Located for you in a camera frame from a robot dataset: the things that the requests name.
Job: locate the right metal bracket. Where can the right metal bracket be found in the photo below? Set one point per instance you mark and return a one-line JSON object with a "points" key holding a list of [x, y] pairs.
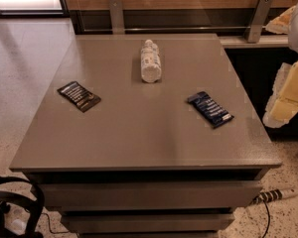
{"points": [[253, 31]]}

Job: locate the metal bracket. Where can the metal bracket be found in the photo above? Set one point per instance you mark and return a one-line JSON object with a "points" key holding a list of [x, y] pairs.
{"points": [[253, 31], [116, 17]]}

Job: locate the left metal bracket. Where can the left metal bracket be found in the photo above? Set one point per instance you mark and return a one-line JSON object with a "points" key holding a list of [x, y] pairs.
{"points": [[116, 17]]}

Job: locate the blue snack packet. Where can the blue snack packet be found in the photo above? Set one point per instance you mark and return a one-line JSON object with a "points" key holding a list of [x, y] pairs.
{"points": [[215, 114]]}

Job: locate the striped power strip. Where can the striped power strip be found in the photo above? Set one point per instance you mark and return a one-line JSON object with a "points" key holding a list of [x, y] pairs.
{"points": [[273, 195]]}

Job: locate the black snack packet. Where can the black snack packet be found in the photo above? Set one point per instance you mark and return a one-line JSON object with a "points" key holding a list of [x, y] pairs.
{"points": [[79, 96]]}

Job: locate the grey drawer cabinet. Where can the grey drawer cabinet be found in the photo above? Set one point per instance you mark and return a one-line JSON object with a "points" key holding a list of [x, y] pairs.
{"points": [[143, 162]]}

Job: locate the clear plastic water bottle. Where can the clear plastic water bottle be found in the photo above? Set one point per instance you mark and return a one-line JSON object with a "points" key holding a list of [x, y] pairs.
{"points": [[151, 69]]}

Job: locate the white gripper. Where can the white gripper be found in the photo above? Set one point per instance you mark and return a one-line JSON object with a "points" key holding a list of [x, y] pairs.
{"points": [[282, 106]]}

